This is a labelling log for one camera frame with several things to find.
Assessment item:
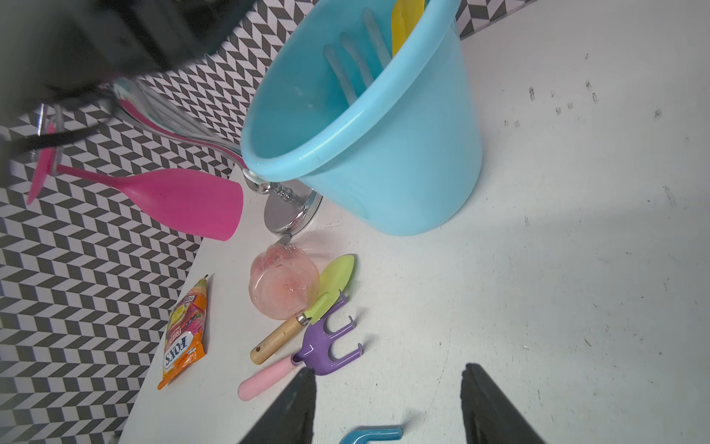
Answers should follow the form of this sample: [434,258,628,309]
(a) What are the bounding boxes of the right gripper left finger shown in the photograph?
[240,368,317,444]

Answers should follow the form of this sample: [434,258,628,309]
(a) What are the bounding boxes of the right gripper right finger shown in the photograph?
[460,364,545,444]

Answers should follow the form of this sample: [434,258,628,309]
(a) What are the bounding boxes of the purple rake pink handle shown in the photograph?
[238,292,364,401]

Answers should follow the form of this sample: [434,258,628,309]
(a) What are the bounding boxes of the blue rake yellow handle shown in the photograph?
[339,425,404,444]

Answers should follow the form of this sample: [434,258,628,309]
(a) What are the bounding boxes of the green trowel wooden handle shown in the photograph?
[250,253,356,366]

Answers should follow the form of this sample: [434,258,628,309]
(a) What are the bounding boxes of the light blue toy fork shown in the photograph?
[323,7,392,105]

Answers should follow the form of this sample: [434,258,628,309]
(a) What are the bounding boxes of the yellow toy shovel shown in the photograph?
[390,0,427,56]

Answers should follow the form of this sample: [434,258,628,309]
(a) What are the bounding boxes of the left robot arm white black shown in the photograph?
[1,1,254,121]

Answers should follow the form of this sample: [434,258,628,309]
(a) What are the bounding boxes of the orange candy bag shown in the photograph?
[157,276,208,390]

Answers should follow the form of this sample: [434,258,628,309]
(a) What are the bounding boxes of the clear pink plastic glass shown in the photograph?
[249,244,320,320]

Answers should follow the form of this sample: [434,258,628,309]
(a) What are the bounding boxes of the turquoise plastic bucket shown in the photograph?
[241,1,483,236]

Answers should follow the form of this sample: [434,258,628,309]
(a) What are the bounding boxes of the chrome wire glass rack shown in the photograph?
[32,77,324,239]

